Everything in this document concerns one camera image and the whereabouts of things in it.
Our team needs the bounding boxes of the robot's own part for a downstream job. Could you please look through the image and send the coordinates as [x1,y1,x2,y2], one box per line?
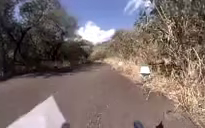
[133,120,146,128]

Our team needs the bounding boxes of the dry grass and brush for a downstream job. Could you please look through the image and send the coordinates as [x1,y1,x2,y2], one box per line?
[89,0,205,128]

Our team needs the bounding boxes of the grey asphalt road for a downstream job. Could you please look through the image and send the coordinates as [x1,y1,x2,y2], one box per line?
[0,63,199,128]

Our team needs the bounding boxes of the white marker stone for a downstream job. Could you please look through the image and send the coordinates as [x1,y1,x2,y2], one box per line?
[139,65,152,76]

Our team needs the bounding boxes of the row of trees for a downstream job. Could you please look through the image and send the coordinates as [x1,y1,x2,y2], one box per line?
[0,0,95,83]

